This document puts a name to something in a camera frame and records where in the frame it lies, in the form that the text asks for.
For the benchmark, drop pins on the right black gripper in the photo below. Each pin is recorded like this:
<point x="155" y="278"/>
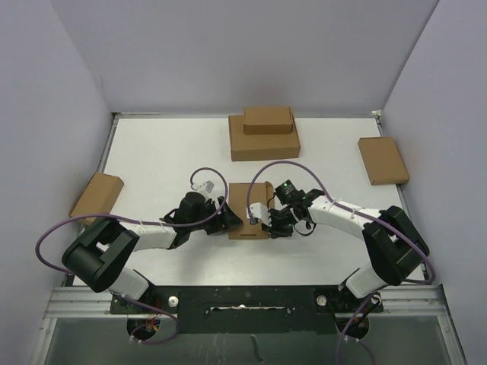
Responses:
<point x="274" y="230"/>

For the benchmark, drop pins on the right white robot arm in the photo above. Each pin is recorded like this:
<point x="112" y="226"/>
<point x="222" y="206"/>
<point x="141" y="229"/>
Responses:
<point x="395" y="247"/>

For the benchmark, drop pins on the large closed cardboard box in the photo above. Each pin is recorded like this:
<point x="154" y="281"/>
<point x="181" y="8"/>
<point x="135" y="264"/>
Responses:
<point x="261" y="147"/>

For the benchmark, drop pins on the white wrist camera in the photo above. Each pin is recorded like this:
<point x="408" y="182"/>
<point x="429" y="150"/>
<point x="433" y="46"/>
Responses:
<point x="258" y="213"/>
<point x="204" y="189"/>

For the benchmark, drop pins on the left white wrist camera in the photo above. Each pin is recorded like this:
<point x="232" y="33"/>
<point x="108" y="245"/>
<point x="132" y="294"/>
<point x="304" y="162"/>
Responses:
<point x="204" y="189"/>

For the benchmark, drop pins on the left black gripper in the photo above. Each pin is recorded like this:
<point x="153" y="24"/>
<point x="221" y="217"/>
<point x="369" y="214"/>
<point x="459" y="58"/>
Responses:
<point x="223" y="220"/>

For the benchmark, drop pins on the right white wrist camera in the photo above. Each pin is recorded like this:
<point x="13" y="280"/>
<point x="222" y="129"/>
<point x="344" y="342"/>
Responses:
<point x="258" y="213"/>

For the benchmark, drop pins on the small closed cardboard box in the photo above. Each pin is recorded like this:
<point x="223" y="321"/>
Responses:
<point x="267" y="120"/>

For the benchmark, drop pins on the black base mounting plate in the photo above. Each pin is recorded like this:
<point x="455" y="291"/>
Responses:
<point x="238" y="310"/>

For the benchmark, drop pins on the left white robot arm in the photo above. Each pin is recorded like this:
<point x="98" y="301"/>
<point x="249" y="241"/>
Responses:
<point x="99" y="256"/>

